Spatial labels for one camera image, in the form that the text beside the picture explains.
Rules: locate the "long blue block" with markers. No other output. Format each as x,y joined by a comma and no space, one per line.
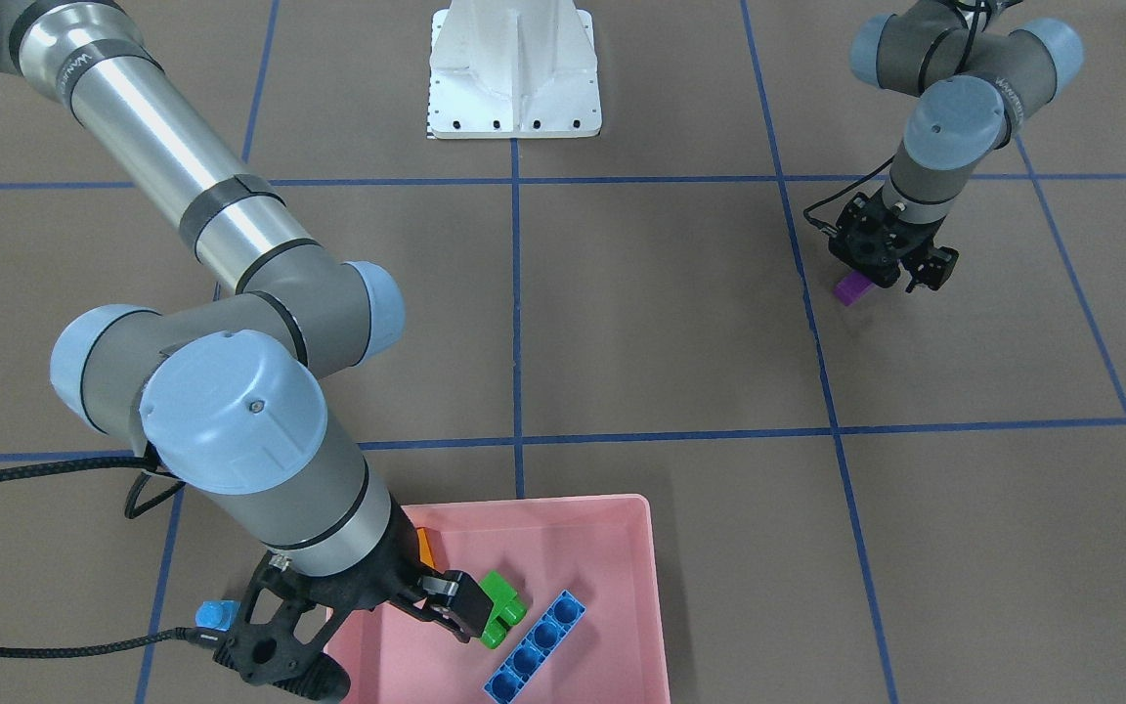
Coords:
528,657

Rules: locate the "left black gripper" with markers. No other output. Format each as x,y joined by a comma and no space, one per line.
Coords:
933,267

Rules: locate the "pink plastic box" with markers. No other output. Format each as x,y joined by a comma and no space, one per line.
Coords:
600,549

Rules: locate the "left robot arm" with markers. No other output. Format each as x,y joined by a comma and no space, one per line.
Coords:
974,93

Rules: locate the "small blue block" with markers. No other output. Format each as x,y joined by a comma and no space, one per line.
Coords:
218,615

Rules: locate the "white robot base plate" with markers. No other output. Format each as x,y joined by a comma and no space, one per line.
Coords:
513,70

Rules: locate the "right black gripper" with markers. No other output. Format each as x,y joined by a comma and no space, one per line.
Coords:
374,577

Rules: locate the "orange block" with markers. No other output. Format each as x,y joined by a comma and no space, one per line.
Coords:
425,551

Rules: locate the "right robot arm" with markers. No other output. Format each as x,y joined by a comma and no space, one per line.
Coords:
225,397

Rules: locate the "green block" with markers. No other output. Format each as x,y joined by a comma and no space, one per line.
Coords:
508,609

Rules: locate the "purple block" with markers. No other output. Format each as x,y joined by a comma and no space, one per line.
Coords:
852,287

